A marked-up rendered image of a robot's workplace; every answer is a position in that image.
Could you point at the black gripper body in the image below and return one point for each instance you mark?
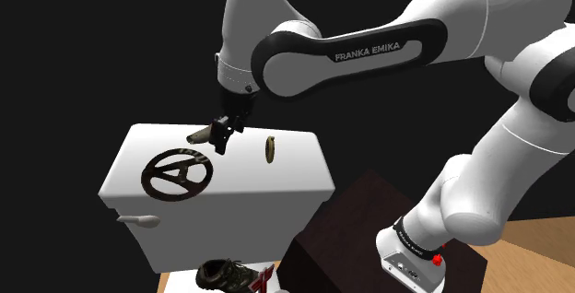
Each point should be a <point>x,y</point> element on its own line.
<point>237,105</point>

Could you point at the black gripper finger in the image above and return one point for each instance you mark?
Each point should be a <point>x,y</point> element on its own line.
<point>221,135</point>

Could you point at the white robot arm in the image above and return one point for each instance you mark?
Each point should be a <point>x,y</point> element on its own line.
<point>503,18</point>

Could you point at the tan cylindrical object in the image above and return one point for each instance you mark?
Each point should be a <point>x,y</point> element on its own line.
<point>198,135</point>

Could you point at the white toilet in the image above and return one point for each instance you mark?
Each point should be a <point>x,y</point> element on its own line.
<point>251,193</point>

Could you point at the dark brown shoe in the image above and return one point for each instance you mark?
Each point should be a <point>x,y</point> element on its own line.
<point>224,274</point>

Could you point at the red cross-shaped object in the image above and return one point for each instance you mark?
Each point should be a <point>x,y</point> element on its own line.
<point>262,279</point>

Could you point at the dark brown robot stand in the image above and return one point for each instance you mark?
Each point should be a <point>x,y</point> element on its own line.
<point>359,224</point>

